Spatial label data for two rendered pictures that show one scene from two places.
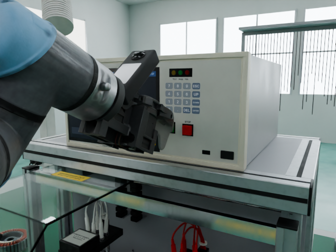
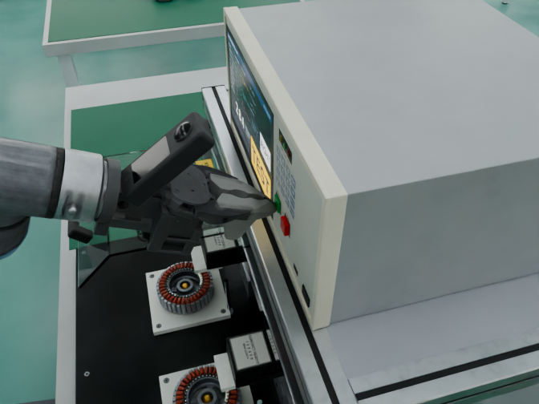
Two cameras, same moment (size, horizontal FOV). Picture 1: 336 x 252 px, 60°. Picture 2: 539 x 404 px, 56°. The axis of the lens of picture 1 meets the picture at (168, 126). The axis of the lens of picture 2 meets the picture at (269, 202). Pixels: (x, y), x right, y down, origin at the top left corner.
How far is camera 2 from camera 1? 0.53 m
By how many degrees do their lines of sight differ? 52
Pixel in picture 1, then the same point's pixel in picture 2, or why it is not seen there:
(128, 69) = (157, 155)
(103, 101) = (77, 218)
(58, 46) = not seen: outside the picture
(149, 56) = (185, 146)
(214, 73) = (304, 186)
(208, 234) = not seen: hidden behind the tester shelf
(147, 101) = (172, 205)
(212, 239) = not seen: hidden behind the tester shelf
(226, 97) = (310, 231)
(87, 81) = (41, 208)
